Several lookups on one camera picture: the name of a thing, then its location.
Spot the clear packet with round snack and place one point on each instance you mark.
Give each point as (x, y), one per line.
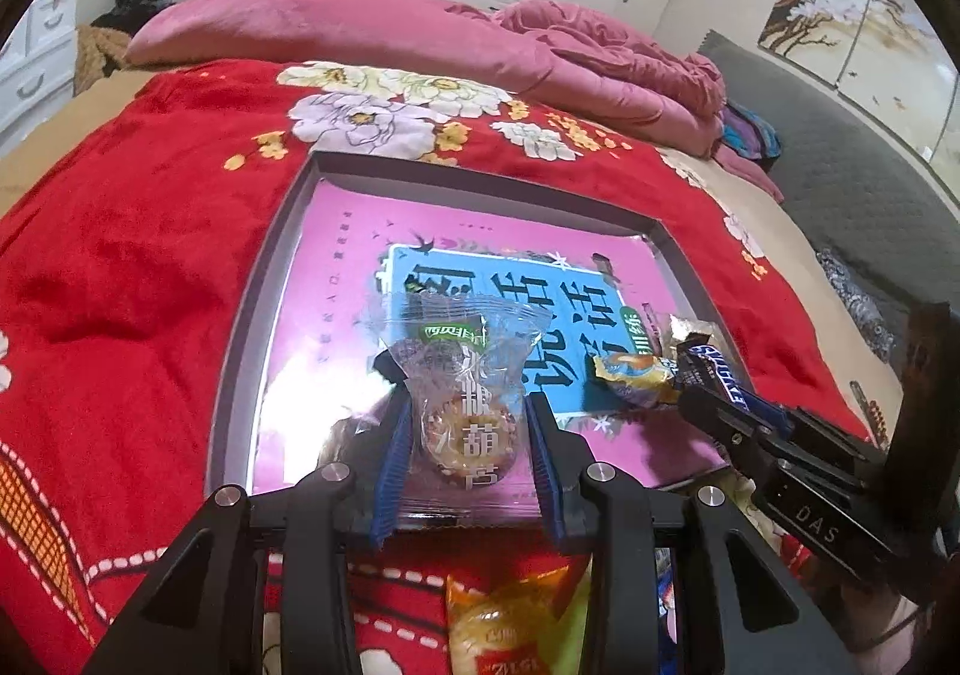
(465, 420)

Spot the dark clothes pile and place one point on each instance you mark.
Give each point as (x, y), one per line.
(142, 0)

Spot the brown fuzzy blanket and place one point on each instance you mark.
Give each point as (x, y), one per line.
(101, 56)

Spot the black white patterned cloth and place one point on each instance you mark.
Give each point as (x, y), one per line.
(855, 300)

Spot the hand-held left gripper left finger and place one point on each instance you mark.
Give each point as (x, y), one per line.
(394, 465)

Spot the red floral blanket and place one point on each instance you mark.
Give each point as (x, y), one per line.
(112, 232)

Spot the grey foam mat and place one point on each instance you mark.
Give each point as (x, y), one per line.
(847, 195)

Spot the white drawer cabinet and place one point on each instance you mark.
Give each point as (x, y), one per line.
(37, 60)

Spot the pink quilt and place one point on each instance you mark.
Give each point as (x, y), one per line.
(600, 67)
(300, 22)

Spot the colourful striped cloth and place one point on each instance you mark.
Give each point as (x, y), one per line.
(750, 131)

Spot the yellow long snack packet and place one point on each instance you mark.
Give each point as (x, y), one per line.
(634, 375)

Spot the tree wall painting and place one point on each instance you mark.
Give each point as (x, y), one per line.
(832, 7)

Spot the pink book with blue label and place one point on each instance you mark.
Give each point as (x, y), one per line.
(330, 255)

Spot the beige bed sheet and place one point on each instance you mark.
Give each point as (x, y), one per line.
(795, 247)

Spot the grey shallow box tray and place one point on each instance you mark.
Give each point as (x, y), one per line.
(255, 315)

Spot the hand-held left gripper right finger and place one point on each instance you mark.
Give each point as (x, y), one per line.
(544, 472)

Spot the orange rice cracker packet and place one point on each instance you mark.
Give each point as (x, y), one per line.
(502, 630)

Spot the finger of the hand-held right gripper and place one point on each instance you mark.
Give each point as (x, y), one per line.
(810, 439)
(731, 431)

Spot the brown chocolate bar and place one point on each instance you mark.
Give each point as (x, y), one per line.
(709, 364)

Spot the brown beaded trinket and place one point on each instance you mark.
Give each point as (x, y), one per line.
(870, 416)

